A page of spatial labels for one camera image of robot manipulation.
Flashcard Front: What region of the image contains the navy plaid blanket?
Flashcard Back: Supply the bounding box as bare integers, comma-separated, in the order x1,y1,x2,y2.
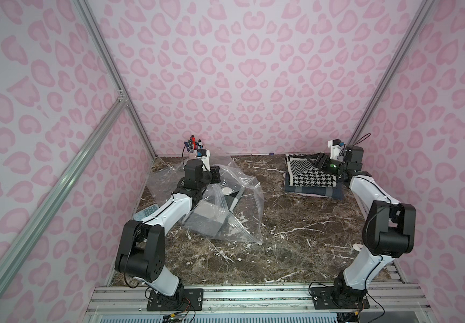
284,169,344,200

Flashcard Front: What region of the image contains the clear plastic vacuum bag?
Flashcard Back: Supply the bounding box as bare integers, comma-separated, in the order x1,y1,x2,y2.
146,155,265,244

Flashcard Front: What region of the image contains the black white houndstooth knit blanket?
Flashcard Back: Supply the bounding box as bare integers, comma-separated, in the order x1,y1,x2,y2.
285,153,337,188

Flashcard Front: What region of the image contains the pink fluffy blanket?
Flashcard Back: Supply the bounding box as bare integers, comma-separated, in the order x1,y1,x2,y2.
293,192,330,198

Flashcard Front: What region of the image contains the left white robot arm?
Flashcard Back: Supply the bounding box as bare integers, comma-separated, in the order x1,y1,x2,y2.
115,157,220,300

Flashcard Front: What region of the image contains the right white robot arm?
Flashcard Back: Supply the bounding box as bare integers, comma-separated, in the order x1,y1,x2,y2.
313,139,416,308

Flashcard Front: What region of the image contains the grey plaid blanket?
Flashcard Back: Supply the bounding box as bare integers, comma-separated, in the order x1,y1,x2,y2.
181,184,244,241

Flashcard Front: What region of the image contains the light blue calculator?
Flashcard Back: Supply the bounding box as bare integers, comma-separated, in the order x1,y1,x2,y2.
133,204,159,222

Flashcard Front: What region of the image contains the small white pink clip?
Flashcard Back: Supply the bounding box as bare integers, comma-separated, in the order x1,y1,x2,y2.
352,244,364,252

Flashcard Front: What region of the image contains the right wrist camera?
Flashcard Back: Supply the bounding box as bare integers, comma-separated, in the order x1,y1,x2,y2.
327,139,345,162

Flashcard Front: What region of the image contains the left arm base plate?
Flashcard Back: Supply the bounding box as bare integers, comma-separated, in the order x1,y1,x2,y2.
146,287,204,312

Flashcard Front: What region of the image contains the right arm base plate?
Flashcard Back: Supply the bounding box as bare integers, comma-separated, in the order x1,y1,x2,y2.
309,286,370,311

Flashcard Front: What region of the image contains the aluminium front rail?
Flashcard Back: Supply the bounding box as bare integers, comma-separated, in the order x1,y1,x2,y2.
82,282,437,322

